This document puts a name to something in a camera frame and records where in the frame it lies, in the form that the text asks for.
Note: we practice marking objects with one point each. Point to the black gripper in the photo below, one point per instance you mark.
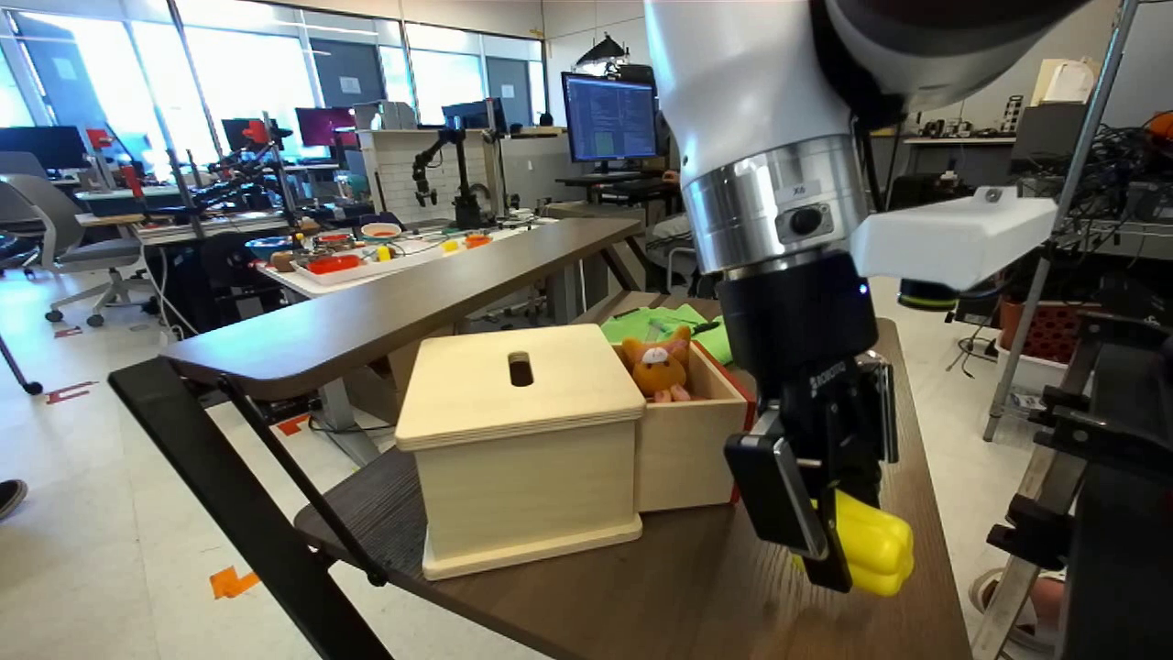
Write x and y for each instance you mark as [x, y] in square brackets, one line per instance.
[797, 324]

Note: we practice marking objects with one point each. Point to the yellow toy pepper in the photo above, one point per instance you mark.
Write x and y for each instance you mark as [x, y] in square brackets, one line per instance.
[873, 547]

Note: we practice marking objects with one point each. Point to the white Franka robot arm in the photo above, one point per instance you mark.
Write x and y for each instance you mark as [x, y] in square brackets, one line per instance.
[757, 112]

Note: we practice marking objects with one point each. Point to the small black robot arm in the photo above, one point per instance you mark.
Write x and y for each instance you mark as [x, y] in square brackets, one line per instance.
[464, 183]

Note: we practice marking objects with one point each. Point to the open wooden box orange side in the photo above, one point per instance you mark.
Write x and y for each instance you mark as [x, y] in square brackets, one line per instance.
[687, 444]

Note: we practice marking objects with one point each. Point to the orange plush toy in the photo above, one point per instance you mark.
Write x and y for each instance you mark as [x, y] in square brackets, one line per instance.
[657, 368]

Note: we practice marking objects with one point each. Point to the green cloth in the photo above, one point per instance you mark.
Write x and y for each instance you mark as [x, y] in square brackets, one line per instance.
[646, 324]

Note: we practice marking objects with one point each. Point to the red crate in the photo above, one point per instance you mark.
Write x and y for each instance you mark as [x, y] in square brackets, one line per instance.
[1044, 331]

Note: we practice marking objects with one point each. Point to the wooden box with slotted lid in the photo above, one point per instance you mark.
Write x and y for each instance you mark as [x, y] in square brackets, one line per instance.
[527, 462]

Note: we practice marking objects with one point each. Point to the black equipment stand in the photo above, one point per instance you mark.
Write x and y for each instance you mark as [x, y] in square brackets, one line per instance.
[1120, 514]

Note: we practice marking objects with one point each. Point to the computer monitor with blue screen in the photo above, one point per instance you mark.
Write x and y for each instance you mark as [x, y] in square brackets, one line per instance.
[610, 118]

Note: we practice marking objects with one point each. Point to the aluminium pole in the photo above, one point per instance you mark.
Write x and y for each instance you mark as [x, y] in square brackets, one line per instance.
[1076, 132]

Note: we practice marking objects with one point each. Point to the black desk lamp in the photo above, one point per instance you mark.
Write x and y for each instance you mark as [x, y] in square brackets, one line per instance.
[602, 54]

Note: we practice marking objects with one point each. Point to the long brown side table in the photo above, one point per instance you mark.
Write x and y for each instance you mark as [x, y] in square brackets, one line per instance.
[367, 318]

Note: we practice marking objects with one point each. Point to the white table with toys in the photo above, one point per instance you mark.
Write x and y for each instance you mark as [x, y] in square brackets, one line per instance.
[367, 260]

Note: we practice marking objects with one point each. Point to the grey swivel chair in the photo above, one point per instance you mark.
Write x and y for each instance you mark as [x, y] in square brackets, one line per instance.
[68, 233]

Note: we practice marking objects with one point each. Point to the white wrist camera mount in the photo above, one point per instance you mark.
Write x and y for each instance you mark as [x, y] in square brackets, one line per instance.
[955, 241]

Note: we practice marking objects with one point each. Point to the black metal table frame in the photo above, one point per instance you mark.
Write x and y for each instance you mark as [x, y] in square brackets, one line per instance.
[207, 479]

